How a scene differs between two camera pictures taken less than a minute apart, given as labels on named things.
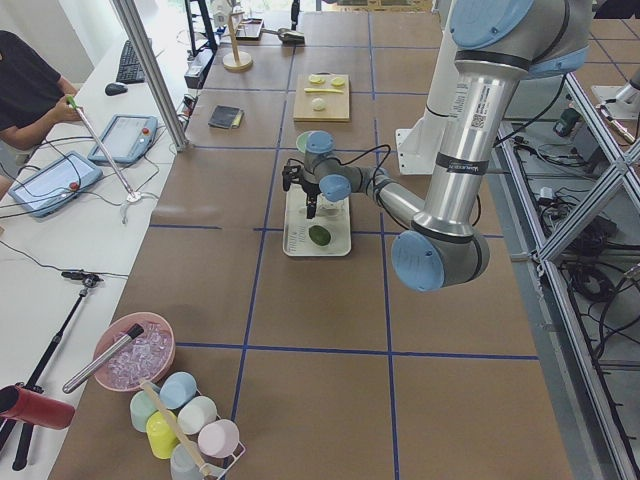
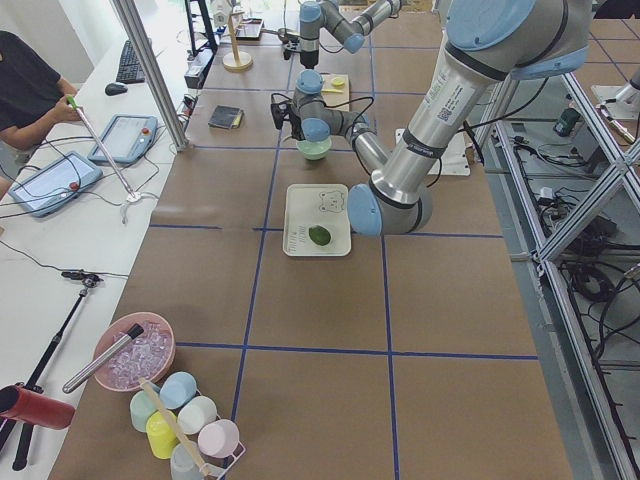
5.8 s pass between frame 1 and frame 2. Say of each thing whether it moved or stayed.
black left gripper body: moved
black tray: stayed
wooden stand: stayed
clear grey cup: stayed
